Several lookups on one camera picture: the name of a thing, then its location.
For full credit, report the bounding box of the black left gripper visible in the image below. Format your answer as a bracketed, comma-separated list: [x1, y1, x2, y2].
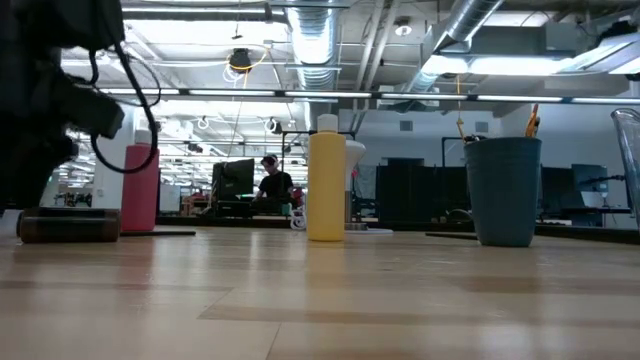
[0, 44, 81, 211]

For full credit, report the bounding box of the brown white-capped paint bottle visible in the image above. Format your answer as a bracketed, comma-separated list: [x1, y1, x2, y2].
[17, 207, 122, 245]

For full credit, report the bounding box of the tall red paint bottle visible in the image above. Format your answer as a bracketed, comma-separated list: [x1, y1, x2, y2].
[121, 129, 161, 233]

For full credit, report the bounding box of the tall yellow paint bottle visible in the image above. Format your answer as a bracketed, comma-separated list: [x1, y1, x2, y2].
[305, 113, 347, 243]

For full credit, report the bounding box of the grey-blue plastic cup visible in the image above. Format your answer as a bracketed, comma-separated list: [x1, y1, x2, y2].
[463, 136, 543, 248]

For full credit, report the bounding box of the orange handled paintbrush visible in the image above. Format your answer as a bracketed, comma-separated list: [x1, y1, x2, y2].
[524, 103, 540, 139]

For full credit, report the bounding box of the white building column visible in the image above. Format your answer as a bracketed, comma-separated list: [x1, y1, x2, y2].
[97, 107, 135, 202]

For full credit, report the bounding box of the black computer monitor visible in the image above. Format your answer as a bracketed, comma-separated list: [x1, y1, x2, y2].
[211, 158, 256, 201]

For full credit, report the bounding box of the person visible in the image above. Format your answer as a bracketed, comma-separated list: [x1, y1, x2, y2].
[252, 153, 296, 204]

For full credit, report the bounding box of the long ceiling light strip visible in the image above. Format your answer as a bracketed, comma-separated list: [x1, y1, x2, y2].
[99, 88, 640, 105]

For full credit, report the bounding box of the white mushroom lamp metal base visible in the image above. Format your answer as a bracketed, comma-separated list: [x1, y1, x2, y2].
[344, 139, 394, 236]

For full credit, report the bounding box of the blue-lit computer monitor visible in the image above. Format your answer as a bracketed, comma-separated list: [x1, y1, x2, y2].
[571, 163, 610, 209]

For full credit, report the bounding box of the clear plastic bin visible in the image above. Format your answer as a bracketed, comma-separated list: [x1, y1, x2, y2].
[610, 107, 640, 231]

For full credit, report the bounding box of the black left camera cable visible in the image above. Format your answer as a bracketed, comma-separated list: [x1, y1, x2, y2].
[87, 43, 161, 175]

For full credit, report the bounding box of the black ceiling cable reel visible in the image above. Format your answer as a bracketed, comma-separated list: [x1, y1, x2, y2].
[228, 47, 253, 75]

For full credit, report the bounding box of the white lamp cable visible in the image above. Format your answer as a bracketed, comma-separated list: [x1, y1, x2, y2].
[288, 207, 308, 231]

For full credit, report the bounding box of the silver ribbed ventilation duct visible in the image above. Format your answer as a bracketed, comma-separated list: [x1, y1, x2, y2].
[284, 0, 346, 131]

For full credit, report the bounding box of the yellow hanging cord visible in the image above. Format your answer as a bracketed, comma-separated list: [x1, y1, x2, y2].
[454, 73, 464, 126]

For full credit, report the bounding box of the silver slanted ventilation duct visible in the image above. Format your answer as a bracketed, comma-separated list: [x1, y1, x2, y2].
[404, 0, 504, 94]

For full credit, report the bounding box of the black aluminium table frame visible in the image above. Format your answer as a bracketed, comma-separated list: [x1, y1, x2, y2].
[369, 219, 640, 246]

